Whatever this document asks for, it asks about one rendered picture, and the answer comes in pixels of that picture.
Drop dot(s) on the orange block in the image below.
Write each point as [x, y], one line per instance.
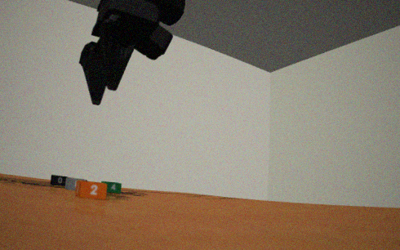
[91, 190]

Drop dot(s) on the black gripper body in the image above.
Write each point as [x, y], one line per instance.
[138, 13]

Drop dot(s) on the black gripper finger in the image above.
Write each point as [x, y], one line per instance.
[118, 41]
[96, 82]

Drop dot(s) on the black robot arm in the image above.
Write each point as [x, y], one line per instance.
[157, 44]

